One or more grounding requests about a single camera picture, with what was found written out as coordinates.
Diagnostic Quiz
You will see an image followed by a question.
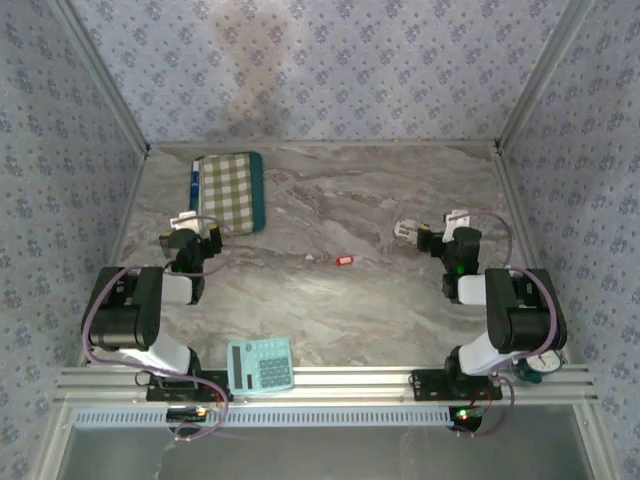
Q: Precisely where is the grey slotted cable duct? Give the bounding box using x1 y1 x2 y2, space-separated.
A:
73 405 454 429

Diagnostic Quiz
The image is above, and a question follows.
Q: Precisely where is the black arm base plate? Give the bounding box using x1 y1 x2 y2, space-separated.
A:
145 369 234 403
410 368 504 402

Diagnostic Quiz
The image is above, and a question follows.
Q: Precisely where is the green checkered pouch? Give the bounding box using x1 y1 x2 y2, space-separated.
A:
188 151 265 236

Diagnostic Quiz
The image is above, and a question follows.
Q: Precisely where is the black controller board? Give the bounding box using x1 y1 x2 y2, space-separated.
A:
448 405 485 434
167 405 209 422

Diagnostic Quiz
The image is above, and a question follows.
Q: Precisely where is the teal clock with white dial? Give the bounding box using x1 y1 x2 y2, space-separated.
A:
513 348 565 387

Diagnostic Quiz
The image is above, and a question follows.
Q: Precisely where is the aluminium corner post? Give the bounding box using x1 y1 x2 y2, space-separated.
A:
47 0 151 155
493 0 599 154

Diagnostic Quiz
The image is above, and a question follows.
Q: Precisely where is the light blue calculator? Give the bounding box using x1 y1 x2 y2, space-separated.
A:
227 336 296 399

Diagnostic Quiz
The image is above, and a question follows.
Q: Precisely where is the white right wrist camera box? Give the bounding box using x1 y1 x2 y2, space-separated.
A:
442 209 475 244

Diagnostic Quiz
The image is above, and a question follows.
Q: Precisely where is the aluminium frame bar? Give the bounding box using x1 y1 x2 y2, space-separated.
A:
77 148 151 370
494 148 574 364

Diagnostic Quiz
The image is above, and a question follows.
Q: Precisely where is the aluminium mounting rail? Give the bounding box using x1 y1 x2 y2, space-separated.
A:
53 366 600 405

